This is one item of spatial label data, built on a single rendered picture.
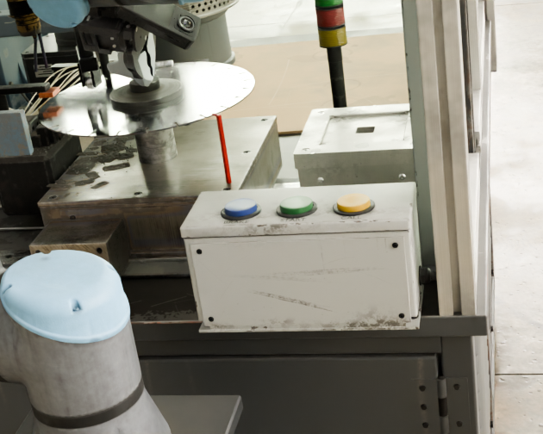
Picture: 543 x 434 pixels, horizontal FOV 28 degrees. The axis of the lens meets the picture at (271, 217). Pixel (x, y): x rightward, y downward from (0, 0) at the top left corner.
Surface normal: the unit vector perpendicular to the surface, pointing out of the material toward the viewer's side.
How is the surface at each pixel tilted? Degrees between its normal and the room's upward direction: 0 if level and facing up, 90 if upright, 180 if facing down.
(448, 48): 90
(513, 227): 0
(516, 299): 0
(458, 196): 90
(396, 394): 90
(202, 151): 0
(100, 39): 119
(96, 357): 90
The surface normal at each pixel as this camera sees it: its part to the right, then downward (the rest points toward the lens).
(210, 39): 0.68, 0.21
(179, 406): -0.13, -0.90
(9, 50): 0.97, -0.04
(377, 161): -0.18, 0.43
